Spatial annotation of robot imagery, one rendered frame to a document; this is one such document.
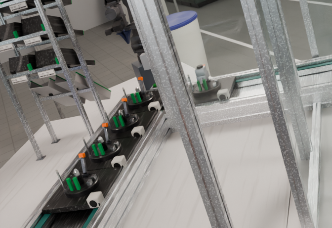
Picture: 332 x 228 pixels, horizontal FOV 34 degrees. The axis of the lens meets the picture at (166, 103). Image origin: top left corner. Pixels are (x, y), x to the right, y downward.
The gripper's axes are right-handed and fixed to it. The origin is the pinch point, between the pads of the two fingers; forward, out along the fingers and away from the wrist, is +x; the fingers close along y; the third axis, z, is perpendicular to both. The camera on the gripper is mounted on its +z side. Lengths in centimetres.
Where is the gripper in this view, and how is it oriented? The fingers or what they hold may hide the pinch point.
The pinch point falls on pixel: (126, 37)
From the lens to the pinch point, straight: 276.3
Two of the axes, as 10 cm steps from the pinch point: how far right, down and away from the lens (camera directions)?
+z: -2.7, 4.2, -8.7
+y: 9.1, -1.7, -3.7
